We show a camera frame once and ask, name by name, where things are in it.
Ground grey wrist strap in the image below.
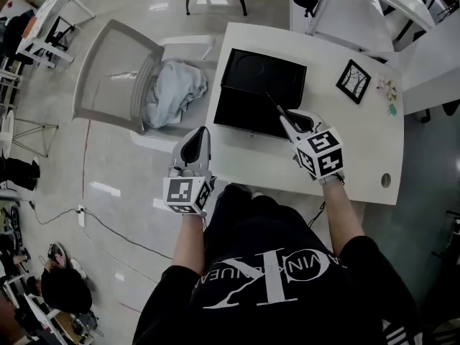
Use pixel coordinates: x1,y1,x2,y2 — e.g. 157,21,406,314
318,172,346,187

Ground person's left forearm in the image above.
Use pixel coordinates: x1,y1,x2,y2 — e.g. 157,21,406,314
171,213,207,277

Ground grey mesh office chair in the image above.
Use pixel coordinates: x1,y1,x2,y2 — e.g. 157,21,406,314
72,19,220,155

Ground white rectangular table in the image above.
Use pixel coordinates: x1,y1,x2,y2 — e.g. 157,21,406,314
16,0,96,70

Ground black floor cable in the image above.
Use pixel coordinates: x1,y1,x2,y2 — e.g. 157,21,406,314
84,208,174,261
28,200,80,226

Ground black pen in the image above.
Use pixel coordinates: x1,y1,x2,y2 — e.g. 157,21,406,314
264,91,289,119

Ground person's black printed shirt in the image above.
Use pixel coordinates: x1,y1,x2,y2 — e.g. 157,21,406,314
132,235,426,345

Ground black picture frame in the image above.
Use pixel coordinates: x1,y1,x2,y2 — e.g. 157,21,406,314
336,59,372,105

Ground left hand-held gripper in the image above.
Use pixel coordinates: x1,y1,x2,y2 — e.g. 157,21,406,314
162,126,218,218

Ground person's right forearm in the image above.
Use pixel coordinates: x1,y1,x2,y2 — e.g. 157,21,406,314
321,180,367,255

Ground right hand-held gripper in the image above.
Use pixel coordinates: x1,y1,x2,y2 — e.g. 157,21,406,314
279,108,345,182

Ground light blue crumpled cloth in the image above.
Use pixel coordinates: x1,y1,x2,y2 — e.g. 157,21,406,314
143,58,210,129

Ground round white side table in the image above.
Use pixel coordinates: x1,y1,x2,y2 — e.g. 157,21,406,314
0,109,60,159

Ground person's black trousers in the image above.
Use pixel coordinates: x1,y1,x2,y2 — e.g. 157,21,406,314
203,183,314,265

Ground black box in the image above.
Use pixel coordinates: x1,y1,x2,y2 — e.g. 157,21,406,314
213,47,308,140

